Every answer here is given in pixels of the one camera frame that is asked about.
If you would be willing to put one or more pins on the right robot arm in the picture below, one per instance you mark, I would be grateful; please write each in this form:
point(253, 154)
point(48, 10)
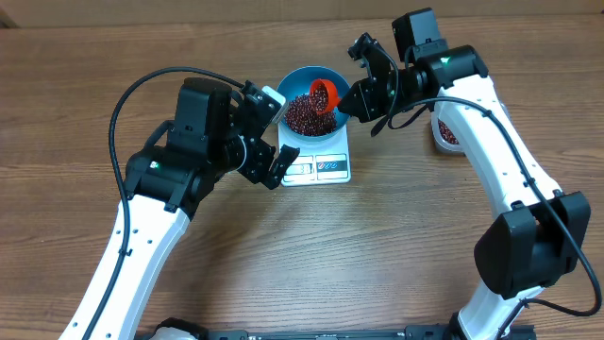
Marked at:
point(538, 229)

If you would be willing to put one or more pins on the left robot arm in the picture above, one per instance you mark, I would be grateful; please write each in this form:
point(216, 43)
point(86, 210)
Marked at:
point(217, 129)

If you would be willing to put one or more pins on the blue bowl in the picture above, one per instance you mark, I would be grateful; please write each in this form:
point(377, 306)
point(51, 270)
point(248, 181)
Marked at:
point(298, 82)

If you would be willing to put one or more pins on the red measuring scoop blue handle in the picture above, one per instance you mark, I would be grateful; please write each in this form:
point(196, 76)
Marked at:
point(323, 96)

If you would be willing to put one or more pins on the clear plastic food container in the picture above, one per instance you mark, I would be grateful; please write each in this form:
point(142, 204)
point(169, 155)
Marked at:
point(441, 145)

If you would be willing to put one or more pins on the white digital kitchen scale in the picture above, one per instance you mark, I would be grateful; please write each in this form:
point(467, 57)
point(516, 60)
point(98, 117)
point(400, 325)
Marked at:
point(322, 159)

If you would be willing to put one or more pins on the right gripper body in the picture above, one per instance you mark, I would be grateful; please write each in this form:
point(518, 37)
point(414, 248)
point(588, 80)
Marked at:
point(407, 93)

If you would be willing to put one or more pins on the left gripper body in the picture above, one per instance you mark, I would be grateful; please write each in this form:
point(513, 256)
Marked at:
point(256, 161)

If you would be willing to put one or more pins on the red beans in bowl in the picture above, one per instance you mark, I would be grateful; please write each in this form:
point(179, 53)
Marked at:
point(303, 119)

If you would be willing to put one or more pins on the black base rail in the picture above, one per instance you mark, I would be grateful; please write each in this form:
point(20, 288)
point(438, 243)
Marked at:
point(173, 328)

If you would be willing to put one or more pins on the red adzuki beans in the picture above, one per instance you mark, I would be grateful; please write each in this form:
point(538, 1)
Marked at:
point(446, 133)

